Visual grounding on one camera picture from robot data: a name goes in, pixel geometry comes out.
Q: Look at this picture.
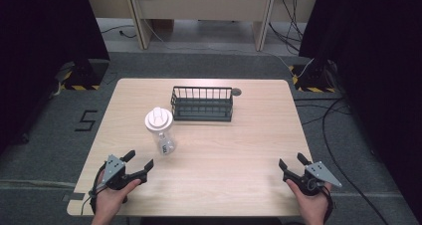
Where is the hand-held gripper cable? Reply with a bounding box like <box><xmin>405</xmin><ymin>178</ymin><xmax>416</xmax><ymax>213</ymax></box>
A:
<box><xmin>320</xmin><ymin>184</ymin><xmax>334</xmax><ymax>224</ymax></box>
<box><xmin>80</xmin><ymin>161</ymin><xmax>108</xmax><ymax>217</ymax></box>

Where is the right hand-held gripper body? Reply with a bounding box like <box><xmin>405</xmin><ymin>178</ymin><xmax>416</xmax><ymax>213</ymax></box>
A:
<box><xmin>283</xmin><ymin>160</ymin><xmax>343</xmax><ymax>197</ymax></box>

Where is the right hand-held gripper cable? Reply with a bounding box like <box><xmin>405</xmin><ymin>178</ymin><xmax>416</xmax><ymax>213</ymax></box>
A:
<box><xmin>320</xmin><ymin>184</ymin><xmax>334</xmax><ymax>224</ymax></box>

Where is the bundle of black cables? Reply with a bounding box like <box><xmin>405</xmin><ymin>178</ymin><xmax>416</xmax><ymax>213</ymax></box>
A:
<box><xmin>268</xmin><ymin>0</ymin><xmax>305</xmax><ymax>56</ymax></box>

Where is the long black floor cable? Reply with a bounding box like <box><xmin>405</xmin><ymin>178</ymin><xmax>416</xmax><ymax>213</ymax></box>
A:
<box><xmin>293</xmin><ymin>97</ymin><xmax>391</xmax><ymax>225</ymax></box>

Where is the black curtain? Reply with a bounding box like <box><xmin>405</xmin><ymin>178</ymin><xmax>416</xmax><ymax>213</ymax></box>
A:
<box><xmin>0</xmin><ymin>0</ymin><xmax>111</xmax><ymax>153</ymax></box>
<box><xmin>298</xmin><ymin>0</ymin><xmax>422</xmax><ymax>216</ymax></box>

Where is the beige wooden desk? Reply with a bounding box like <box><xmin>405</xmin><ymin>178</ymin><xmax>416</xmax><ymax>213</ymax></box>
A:
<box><xmin>83</xmin><ymin>0</ymin><xmax>322</xmax><ymax>52</ymax></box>

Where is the clear bottle with white lid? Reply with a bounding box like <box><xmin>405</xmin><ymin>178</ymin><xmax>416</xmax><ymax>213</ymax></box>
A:
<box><xmin>144</xmin><ymin>107</ymin><xmax>177</xmax><ymax>156</ymax></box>

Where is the black wire basket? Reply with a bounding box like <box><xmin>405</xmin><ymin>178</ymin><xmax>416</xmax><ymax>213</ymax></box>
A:
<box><xmin>170</xmin><ymin>86</ymin><xmax>235</xmax><ymax>122</ymax></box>

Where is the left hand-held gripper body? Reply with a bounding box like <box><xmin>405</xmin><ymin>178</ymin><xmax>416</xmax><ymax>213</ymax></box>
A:
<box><xmin>98</xmin><ymin>153</ymin><xmax>148</xmax><ymax>191</ymax></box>

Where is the stand base with hazard tape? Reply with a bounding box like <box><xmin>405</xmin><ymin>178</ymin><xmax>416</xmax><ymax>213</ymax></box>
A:
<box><xmin>54</xmin><ymin>59</ymin><xmax>111</xmax><ymax>92</ymax></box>
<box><xmin>288</xmin><ymin>59</ymin><xmax>339</xmax><ymax>94</ymax></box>

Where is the left hand-held gripper cable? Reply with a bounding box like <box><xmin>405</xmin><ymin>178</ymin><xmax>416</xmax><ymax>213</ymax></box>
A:
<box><xmin>80</xmin><ymin>161</ymin><xmax>108</xmax><ymax>217</ymax></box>

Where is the short black floor cable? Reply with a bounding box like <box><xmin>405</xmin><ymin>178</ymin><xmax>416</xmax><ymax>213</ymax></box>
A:
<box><xmin>100</xmin><ymin>24</ymin><xmax>137</xmax><ymax>40</ymax></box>

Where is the person's left hand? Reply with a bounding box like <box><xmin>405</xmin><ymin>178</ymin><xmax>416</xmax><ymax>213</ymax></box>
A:
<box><xmin>92</xmin><ymin>178</ymin><xmax>142</xmax><ymax>222</ymax></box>

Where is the person's right hand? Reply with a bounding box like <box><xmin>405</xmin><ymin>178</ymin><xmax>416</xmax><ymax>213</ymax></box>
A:
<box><xmin>286</xmin><ymin>178</ymin><xmax>333</xmax><ymax>223</ymax></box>

